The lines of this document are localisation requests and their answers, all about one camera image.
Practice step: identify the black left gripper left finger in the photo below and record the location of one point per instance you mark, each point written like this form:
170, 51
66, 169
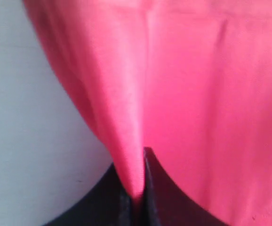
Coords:
107, 204

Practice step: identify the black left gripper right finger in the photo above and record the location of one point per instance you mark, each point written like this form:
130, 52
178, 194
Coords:
165, 204

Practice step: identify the red scalloped table cloth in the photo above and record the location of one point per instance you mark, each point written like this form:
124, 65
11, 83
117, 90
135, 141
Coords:
191, 79

